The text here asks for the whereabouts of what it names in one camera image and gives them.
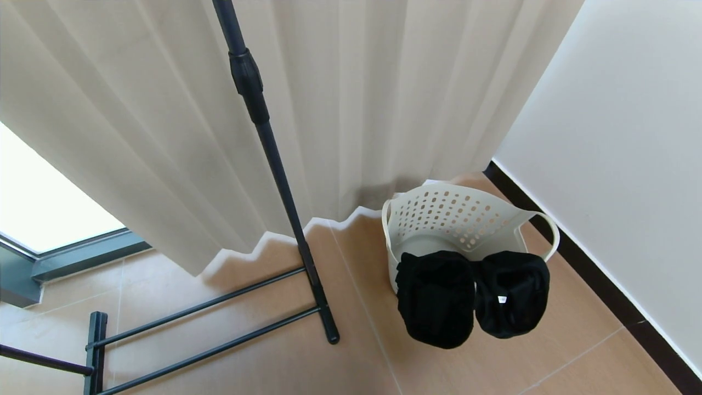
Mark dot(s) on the white laundry basket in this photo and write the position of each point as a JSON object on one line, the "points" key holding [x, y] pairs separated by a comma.
{"points": [[439, 219]]}

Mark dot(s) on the beige curtain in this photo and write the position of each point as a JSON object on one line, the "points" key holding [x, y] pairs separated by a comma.
{"points": [[356, 99]]}

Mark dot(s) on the black garment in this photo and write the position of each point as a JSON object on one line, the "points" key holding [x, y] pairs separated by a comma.
{"points": [[513, 291], [436, 296]]}

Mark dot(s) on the black clothes rack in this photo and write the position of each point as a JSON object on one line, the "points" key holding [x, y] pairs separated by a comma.
{"points": [[249, 82]]}

